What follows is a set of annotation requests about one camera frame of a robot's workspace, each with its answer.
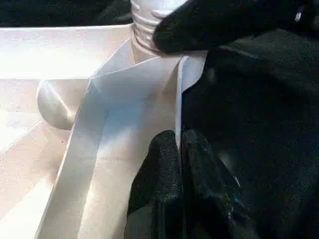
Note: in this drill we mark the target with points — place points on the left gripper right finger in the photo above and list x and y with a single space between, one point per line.
209 194

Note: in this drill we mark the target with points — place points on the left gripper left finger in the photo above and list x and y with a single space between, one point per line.
157 194

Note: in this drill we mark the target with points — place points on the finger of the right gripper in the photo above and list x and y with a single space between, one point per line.
219 22

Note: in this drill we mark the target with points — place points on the white plastic table leg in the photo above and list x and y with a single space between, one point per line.
144 25

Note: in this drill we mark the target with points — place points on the white plastic table top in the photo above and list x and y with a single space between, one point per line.
89 99

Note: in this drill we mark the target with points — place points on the black work mat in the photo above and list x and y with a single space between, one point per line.
259 139

